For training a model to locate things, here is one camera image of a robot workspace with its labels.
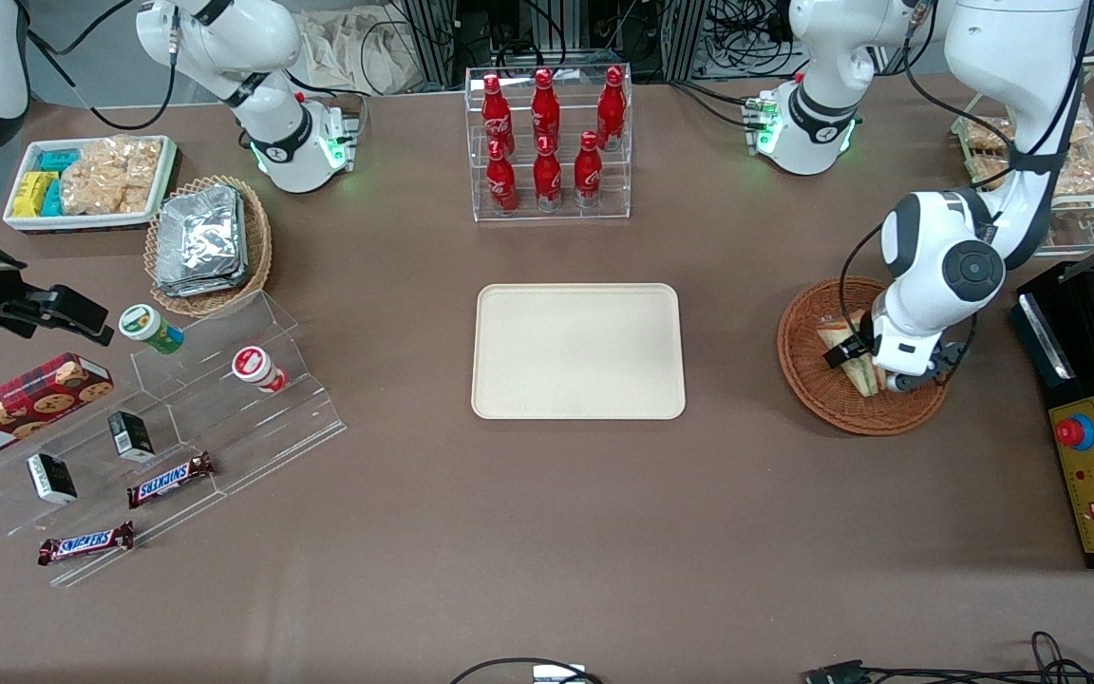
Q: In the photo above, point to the black machine with yellow panel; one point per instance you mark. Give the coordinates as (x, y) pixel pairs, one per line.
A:
(1093, 532)

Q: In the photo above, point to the clear acrylic stepped shelf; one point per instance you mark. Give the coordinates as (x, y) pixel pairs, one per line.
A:
(224, 446)

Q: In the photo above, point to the small black carton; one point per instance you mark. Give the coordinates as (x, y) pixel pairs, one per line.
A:
(51, 478)
(131, 435)

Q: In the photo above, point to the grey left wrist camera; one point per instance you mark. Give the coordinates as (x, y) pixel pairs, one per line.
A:
(903, 383)

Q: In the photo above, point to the white rectangular snack bin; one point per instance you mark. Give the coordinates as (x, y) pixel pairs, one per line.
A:
(91, 221)

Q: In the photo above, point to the cream plastic serving tray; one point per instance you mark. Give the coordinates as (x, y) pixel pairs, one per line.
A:
(575, 351)

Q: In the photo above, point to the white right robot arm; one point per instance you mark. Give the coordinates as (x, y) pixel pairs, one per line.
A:
(224, 38)

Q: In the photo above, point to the clear bag of crackers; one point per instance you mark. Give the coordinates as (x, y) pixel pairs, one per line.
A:
(110, 176)
(986, 135)
(1084, 166)

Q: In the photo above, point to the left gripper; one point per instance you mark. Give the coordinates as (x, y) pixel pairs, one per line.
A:
(858, 342)

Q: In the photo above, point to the round brown wicker basket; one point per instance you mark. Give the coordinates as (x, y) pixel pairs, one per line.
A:
(822, 399)

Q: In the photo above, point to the beige cloth bag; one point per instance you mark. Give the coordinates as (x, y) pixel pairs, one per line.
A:
(357, 52)

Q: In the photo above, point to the plastic-wrapped triangle sandwich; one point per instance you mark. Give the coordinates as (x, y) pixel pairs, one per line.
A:
(865, 378)

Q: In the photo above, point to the oval wicker basket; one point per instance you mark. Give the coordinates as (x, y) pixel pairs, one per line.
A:
(257, 256)

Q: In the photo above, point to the white plug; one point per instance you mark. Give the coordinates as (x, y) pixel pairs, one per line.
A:
(558, 674)

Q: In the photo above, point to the clear acrylic bottle rack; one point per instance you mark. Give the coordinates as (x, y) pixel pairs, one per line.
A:
(623, 180)

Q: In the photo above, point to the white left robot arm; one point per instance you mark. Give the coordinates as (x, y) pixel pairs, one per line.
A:
(1012, 47)

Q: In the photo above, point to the red Coca-Cola bottle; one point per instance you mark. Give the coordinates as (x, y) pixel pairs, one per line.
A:
(501, 185)
(548, 180)
(497, 114)
(588, 176)
(612, 109)
(545, 109)

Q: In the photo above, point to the green snack cup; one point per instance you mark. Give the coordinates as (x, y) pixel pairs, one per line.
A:
(150, 328)

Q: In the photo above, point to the red tartan cookie box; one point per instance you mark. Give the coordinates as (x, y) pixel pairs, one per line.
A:
(25, 408)

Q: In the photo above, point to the yellow snack packet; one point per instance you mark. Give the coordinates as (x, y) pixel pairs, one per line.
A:
(32, 195)

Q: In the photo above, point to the teal snack packet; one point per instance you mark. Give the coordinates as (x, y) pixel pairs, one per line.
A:
(53, 199)
(60, 160)

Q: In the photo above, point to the aluminium frame post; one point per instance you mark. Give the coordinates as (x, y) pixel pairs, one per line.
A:
(685, 38)
(428, 38)

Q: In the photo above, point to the stack of foil containers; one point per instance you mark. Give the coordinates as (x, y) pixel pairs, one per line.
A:
(200, 242)

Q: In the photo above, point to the red snack cup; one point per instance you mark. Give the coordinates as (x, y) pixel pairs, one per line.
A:
(257, 369)

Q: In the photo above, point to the Snickers chocolate bar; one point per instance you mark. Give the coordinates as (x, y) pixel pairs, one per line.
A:
(172, 480)
(86, 543)

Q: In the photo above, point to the red emergency stop button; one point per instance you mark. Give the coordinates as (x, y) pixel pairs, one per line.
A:
(1072, 432)

